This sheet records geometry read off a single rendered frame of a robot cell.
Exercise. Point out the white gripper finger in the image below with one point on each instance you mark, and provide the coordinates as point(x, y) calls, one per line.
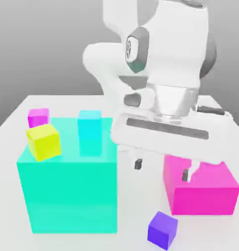
point(138, 163)
point(192, 168)

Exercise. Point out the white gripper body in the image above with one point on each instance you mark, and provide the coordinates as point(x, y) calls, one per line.
point(166, 143)

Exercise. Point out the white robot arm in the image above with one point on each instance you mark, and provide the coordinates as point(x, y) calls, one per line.
point(176, 49)

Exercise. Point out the small cyan cube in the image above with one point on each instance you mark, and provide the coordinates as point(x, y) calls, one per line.
point(90, 135)

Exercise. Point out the small purple cube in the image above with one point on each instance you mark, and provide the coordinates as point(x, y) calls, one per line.
point(160, 233)

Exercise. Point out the small yellow cube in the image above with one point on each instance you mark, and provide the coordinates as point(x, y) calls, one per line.
point(45, 144)

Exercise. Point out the small magenta cube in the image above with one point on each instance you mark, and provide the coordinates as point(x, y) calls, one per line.
point(37, 117)

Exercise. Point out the large pink box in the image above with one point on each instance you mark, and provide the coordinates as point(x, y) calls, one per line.
point(205, 200)

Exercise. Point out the large teal box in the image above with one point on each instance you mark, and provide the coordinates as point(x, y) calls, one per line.
point(70, 192)

